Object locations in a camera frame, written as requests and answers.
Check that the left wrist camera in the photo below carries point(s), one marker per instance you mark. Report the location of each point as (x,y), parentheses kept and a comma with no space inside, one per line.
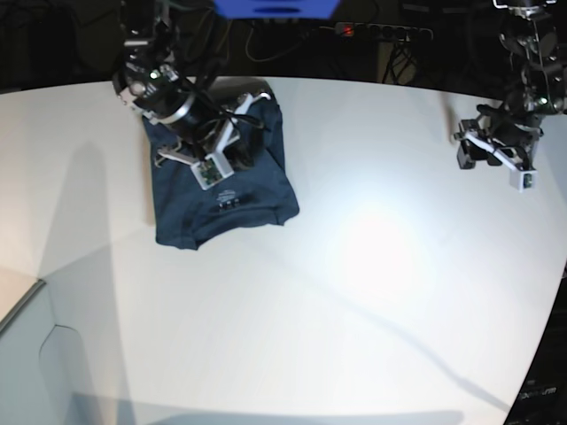
(522,180)

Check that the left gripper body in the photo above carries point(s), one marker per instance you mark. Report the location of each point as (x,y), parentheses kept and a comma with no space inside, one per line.
(516,134)

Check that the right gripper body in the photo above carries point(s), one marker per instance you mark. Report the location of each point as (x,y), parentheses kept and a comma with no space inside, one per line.
(213,134)

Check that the black power strip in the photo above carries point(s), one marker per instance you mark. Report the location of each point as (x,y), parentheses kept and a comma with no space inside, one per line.
(383,33)

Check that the dark blue t-shirt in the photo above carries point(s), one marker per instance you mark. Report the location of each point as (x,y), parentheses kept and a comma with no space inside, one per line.
(187,216)

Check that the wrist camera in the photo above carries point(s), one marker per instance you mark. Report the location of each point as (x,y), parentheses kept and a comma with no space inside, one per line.
(522,180)
(215,168)

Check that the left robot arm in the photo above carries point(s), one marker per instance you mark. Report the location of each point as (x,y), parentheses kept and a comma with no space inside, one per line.
(531,38)

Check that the blue plastic bin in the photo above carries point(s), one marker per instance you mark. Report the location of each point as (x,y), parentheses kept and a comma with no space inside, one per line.
(276,9)

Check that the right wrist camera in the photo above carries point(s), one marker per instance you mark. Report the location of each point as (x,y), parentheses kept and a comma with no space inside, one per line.
(215,168)

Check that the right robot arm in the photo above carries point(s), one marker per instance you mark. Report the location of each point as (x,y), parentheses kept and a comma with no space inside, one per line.
(160,81)

